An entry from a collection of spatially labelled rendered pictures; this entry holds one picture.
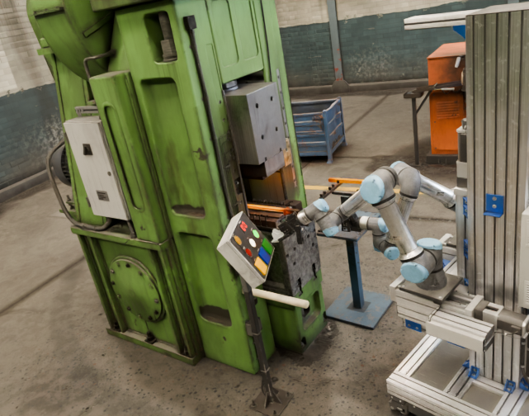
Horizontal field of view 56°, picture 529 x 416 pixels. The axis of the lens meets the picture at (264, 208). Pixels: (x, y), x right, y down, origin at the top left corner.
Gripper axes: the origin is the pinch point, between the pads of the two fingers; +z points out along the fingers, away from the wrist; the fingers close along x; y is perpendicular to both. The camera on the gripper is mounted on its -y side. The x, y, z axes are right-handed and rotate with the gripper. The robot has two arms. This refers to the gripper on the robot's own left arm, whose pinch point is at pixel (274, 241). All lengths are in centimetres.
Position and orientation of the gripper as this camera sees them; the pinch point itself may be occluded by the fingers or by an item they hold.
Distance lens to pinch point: 267.1
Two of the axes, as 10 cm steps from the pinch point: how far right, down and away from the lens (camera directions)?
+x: -1.6, 4.2, -8.9
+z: -7.6, 5.3, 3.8
